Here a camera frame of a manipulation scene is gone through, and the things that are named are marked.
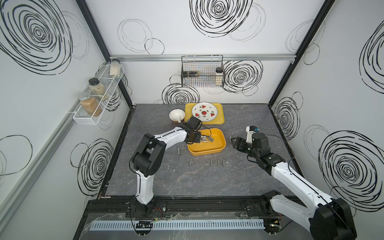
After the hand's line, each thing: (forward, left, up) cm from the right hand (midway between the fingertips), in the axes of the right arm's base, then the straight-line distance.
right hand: (235, 140), depth 82 cm
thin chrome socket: (-7, +25, -14) cm, 30 cm away
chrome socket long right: (+9, +12, -14) cm, 21 cm away
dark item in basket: (+38, +28, +18) cm, 50 cm away
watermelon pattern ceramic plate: (+34, +16, -14) cm, 40 cm away
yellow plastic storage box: (+6, +8, -15) cm, 17 cm away
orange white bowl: (+29, +37, -12) cm, 48 cm away
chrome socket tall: (0, +33, -14) cm, 36 cm away
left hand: (+8, +22, -11) cm, 26 cm away
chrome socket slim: (-7, +5, -14) cm, 17 cm away
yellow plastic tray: (+27, +5, -15) cm, 31 cm away
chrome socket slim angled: (-7, +8, -14) cm, 18 cm away
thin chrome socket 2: (-7, +12, -14) cm, 20 cm away
